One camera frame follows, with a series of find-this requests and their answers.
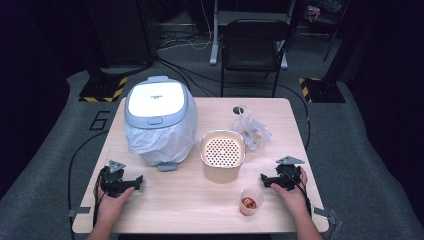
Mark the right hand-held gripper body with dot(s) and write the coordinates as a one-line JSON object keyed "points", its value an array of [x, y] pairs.
{"points": [[289, 175]]}

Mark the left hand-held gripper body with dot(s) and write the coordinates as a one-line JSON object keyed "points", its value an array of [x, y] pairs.
{"points": [[111, 183]]}

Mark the person's left hand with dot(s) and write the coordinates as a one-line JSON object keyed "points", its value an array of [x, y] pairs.
{"points": [[111, 205]]}

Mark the person's right hand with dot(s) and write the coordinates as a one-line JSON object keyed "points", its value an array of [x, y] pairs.
{"points": [[295, 201]]}

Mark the clear plastic cup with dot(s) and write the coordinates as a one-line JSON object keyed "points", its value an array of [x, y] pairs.
{"points": [[248, 204]]}

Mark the grey table clamp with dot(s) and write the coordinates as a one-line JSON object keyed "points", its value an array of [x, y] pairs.
{"points": [[79, 210], [325, 213]]}

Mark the perforated metal basket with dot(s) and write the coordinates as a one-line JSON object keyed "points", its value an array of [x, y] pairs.
{"points": [[221, 173]]}

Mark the white plastic bin liner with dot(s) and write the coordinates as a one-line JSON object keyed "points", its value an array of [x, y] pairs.
{"points": [[166, 141]]}

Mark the clear plastic bag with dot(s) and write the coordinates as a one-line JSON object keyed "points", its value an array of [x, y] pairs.
{"points": [[254, 131]]}

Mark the black table grommet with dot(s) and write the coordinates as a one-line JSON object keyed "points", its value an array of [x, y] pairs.
{"points": [[238, 110]]}

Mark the striped black stand base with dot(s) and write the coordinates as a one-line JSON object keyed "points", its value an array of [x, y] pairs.
{"points": [[101, 88], [325, 90]]}

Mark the black folding chair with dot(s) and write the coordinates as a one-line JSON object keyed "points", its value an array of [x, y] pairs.
{"points": [[255, 50]]}

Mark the dark cabinet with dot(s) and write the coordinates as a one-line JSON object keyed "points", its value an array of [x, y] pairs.
{"points": [[120, 33]]}

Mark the white desk frame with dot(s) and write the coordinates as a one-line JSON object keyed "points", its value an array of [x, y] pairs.
{"points": [[215, 36]]}

